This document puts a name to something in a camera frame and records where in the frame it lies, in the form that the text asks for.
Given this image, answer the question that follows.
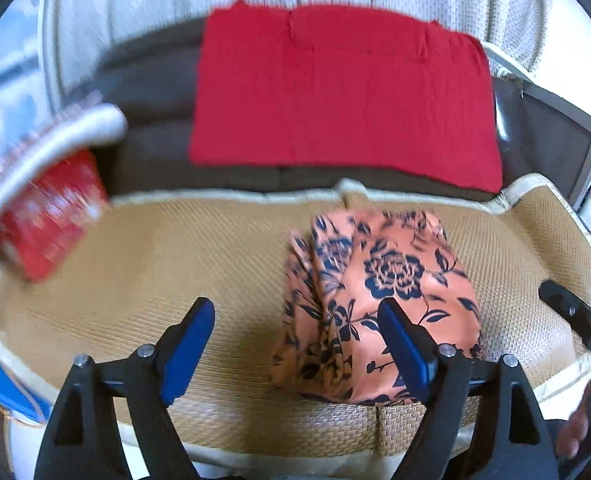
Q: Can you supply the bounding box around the folded white maroon quilt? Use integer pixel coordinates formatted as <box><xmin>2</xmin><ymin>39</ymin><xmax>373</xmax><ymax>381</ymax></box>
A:
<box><xmin>0</xmin><ymin>91</ymin><xmax>128</xmax><ymax>218</ymax></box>

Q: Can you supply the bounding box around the red gift box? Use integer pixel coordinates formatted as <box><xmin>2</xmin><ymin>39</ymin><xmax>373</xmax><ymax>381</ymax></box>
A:
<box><xmin>0</xmin><ymin>151</ymin><xmax>109</xmax><ymax>283</ymax></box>

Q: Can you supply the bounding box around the orange floral garment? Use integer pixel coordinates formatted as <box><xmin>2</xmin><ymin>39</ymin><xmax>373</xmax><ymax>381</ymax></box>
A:
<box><xmin>270</xmin><ymin>210</ymin><xmax>482</xmax><ymax>405</ymax></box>

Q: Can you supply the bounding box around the person's right hand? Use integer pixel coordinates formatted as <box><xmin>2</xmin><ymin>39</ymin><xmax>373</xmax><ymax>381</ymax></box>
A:
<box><xmin>555</xmin><ymin>381</ymin><xmax>591</xmax><ymax>458</ymax></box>

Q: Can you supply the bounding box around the woven bamboo seat mat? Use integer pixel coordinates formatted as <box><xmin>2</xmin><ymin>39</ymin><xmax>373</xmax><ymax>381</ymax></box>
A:
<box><xmin>0</xmin><ymin>174</ymin><xmax>591</xmax><ymax>479</ymax></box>

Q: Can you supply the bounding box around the dark brown leather sofa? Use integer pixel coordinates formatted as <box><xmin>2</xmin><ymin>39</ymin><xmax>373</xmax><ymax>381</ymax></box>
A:
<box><xmin>64</xmin><ymin>14</ymin><xmax>591</xmax><ymax>206</ymax></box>

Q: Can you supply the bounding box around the red knitted blanket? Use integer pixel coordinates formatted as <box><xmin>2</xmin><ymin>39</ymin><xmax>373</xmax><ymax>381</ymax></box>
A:
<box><xmin>188</xmin><ymin>1</ymin><xmax>503</xmax><ymax>193</ymax></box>

